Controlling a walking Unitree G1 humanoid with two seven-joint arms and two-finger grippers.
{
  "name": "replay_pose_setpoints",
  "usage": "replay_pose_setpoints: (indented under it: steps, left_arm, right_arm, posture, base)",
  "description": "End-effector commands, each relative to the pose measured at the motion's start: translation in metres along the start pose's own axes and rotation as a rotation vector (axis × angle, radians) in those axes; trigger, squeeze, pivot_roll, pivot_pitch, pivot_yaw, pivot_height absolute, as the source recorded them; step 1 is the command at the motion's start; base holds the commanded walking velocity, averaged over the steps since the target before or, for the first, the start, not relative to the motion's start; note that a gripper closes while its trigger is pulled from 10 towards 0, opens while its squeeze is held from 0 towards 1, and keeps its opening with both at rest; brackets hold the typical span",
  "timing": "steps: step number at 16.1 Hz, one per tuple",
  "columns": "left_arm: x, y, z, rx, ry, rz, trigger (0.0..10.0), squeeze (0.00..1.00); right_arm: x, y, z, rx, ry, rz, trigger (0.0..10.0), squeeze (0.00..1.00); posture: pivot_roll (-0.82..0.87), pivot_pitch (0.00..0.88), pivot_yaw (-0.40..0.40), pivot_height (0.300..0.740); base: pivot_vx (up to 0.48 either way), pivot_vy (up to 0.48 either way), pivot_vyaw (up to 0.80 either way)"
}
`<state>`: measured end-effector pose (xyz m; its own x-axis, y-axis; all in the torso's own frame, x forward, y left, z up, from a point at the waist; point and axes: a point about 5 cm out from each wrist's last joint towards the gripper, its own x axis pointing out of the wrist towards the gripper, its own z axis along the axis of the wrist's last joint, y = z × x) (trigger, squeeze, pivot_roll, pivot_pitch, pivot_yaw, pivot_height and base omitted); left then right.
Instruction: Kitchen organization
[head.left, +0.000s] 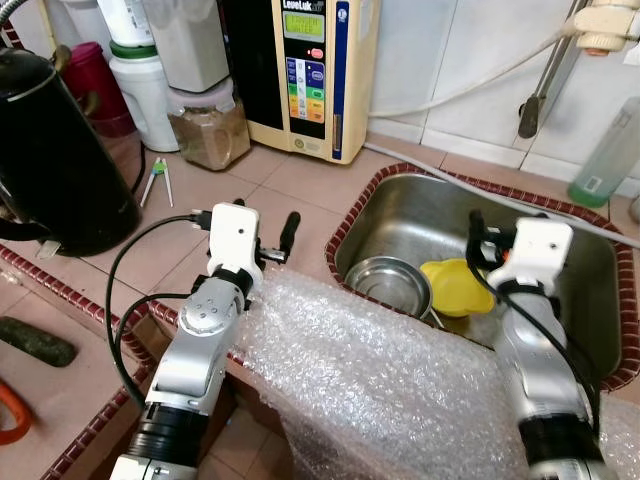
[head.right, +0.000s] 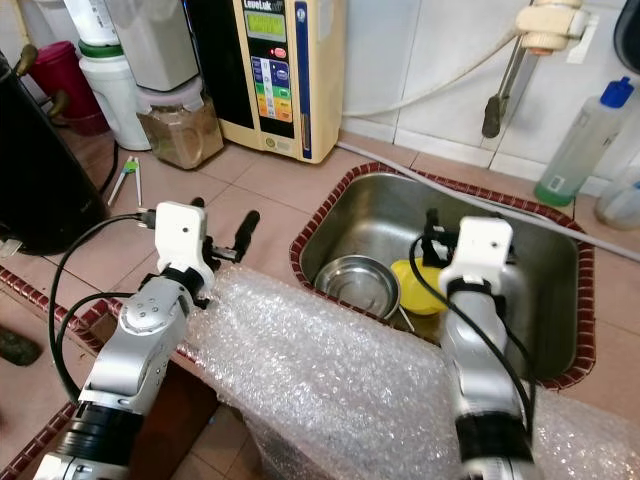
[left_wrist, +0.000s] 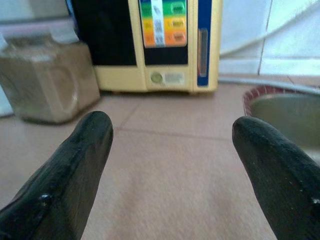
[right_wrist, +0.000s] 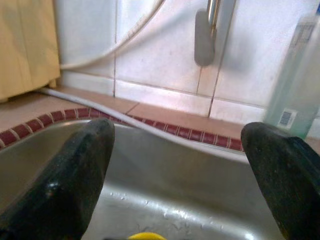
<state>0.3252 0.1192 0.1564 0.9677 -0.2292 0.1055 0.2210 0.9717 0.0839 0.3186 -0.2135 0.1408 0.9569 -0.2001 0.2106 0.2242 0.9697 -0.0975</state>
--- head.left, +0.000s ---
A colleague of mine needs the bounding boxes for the yellow plastic bowl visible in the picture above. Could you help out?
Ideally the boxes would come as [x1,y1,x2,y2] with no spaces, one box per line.
[418,258,496,319]

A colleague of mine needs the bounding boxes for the steel plate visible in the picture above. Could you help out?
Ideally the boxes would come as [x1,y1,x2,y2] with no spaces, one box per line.
[343,256,436,323]

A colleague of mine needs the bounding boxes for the white green training chopsticks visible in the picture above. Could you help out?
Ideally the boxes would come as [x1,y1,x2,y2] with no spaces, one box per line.
[138,158,176,209]

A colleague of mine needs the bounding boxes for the cream water ionizer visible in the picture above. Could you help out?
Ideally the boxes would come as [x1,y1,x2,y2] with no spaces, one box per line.
[218,0,383,164]

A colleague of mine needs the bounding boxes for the clear bubble wrap sheet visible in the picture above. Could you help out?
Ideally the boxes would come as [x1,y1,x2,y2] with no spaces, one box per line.
[225,268,640,480]

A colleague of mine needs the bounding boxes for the white water filter jug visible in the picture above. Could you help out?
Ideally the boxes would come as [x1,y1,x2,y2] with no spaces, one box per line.
[95,0,181,153]

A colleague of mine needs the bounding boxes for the black electric kettle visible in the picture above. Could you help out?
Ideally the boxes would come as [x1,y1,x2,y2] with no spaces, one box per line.
[0,48,143,258]

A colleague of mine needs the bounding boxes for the maroon plastic cup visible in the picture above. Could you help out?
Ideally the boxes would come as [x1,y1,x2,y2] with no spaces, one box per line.
[58,42,136,139]

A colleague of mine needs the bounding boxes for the dark green oblong object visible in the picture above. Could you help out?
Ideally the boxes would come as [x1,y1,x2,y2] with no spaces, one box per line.
[0,316,78,368]

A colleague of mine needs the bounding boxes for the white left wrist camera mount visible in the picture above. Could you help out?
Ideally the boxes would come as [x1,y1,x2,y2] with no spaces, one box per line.
[205,200,263,291]

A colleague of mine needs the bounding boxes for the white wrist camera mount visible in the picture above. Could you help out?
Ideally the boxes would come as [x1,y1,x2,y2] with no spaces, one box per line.
[205,200,263,291]
[497,215,574,296]

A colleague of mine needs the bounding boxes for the grey drain hose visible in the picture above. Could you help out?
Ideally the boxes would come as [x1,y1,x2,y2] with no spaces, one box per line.
[362,140,640,249]

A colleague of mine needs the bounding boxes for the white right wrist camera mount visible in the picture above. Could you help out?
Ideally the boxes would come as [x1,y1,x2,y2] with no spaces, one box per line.
[497,215,574,296]

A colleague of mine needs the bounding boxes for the cream ionizer hose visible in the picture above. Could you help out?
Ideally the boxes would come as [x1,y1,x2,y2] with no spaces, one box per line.
[368,35,581,119]

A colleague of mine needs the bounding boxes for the orange plastic handle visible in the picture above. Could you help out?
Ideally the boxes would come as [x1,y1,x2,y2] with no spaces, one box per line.
[0,378,33,446]

